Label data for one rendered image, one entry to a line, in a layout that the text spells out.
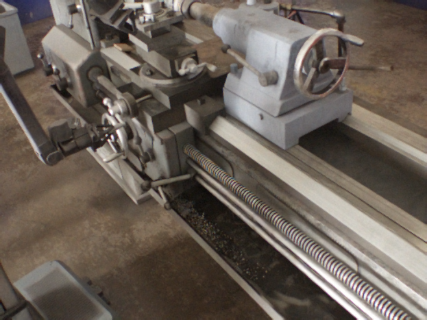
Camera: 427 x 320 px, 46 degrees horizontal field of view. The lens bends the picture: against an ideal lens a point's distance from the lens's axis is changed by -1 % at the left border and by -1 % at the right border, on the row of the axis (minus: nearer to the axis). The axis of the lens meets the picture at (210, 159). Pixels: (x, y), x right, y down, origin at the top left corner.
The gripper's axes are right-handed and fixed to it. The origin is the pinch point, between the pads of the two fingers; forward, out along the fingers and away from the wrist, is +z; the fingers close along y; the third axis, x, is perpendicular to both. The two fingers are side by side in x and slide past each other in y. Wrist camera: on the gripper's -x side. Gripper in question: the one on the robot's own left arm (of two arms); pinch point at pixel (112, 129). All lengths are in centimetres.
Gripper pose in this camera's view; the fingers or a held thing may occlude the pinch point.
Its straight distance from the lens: 189.9
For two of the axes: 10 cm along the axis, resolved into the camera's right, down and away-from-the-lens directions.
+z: 8.2, -4.0, 4.0
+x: 5.6, 7.2, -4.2
